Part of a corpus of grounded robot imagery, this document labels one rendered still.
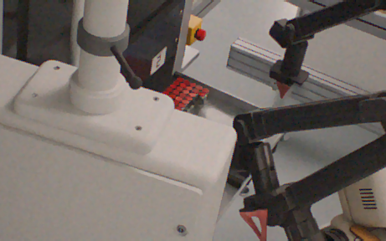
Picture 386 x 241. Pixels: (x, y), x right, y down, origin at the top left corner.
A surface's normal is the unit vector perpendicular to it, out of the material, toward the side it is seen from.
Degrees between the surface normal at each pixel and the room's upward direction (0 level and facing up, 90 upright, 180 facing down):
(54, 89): 0
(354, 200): 90
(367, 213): 90
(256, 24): 0
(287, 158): 0
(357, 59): 90
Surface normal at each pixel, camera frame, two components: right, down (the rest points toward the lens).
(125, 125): 0.15, -0.77
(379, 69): -0.46, 0.50
